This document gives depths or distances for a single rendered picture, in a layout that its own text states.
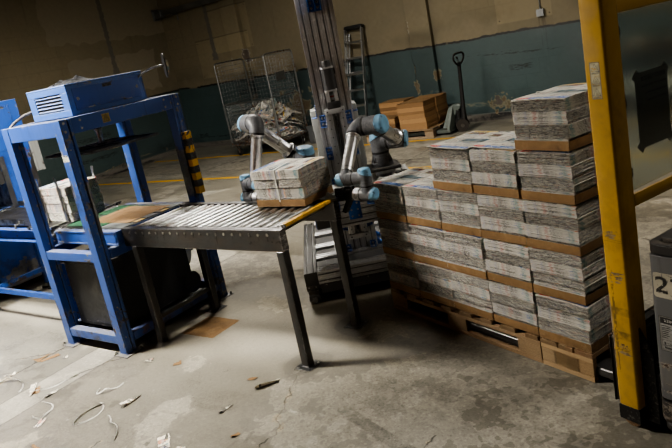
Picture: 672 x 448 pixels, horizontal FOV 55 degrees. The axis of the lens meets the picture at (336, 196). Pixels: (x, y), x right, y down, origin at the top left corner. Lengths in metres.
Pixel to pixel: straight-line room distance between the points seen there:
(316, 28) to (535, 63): 6.25
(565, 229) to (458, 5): 7.95
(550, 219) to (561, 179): 0.21
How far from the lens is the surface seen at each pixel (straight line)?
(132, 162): 5.22
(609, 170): 2.51
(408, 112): 10.05
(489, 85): 10.60
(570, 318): 3.16
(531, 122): 2.94
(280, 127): 11.51
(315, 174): 3.83
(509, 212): 3.16
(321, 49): 4.46
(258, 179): 3.92
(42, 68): 12.96
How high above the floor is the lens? 1.69
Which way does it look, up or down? 13 degrees down
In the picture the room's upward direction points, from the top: 11 degrees counter-clockwise
